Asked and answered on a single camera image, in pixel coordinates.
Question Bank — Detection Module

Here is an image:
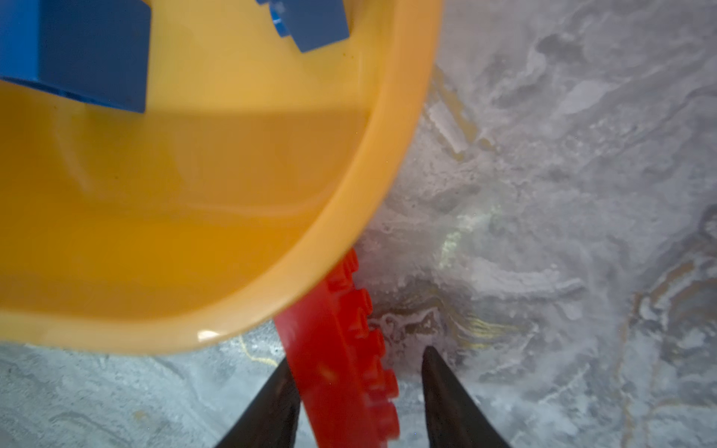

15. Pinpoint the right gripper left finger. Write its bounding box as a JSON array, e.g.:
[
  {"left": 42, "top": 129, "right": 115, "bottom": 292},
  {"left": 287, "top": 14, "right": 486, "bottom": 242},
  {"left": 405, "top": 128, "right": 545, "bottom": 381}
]
[{"left": 216, "top": 358, "right": 302, "bottom": 448}]

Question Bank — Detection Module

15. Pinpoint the blue lego brick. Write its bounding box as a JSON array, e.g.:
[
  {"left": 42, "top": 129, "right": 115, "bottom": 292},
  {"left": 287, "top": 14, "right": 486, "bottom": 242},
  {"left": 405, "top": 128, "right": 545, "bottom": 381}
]
[
  {"left": 1, "top": 0, "right": 151, "bottom": 113},
  {"left": 257, "top": 0, "right": 350, "bottom": 53}
]

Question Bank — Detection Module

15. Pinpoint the yellow container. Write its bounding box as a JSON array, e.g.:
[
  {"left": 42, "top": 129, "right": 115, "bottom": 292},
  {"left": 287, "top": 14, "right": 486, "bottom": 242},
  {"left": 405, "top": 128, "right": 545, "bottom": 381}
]
[{"left": 1, "top": 1, "right": 443, "bottom": 354}]

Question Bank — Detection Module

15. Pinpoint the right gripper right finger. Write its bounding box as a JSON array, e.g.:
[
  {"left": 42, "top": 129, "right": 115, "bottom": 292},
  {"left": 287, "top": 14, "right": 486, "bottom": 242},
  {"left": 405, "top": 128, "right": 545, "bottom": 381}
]
[{"left": 421, "top": 346, "right": 510, "bottom": 448}]

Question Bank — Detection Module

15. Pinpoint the red lego brick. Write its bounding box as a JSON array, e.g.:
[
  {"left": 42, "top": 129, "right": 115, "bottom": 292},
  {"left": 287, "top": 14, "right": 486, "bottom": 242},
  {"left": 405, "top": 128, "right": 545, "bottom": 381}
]
[{"left": 274, "top": 251, "right": 400, "bottom": 447}]

